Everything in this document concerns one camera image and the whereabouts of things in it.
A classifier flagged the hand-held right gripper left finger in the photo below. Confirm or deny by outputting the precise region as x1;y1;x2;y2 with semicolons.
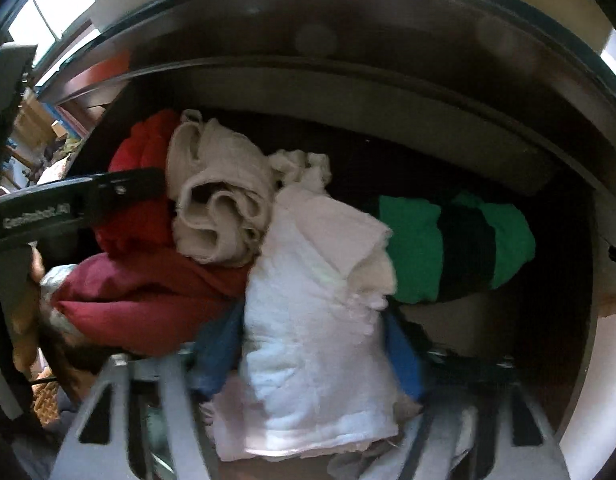
50;304;249;480

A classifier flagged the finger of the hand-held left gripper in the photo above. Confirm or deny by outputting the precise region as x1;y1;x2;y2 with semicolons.
85;166;167;222

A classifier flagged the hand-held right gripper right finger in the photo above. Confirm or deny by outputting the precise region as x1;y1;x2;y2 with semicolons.
385;311;572;480

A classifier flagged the bright red underwear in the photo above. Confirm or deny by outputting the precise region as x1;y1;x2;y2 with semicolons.
94;109;183;257

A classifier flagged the dark red underwear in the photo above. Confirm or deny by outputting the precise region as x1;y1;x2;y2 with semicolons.
50;247;251;359

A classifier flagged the white underwear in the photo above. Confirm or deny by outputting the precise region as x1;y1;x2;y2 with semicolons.
207;182;417;463

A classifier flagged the green black striped underwear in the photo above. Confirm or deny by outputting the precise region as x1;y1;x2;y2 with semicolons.
375;189;537;306

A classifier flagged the dark wooden drawer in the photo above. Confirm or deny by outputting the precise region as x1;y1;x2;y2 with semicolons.
38;52;608;480

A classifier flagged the person's left hand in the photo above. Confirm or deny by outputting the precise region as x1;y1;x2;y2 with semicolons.
10;245;50;376

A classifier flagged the sliding glass window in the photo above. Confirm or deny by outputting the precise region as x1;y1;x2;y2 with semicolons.
8;0;105;42

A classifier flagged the washing machine drum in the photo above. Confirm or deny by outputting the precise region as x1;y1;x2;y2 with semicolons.
53;0;616;480

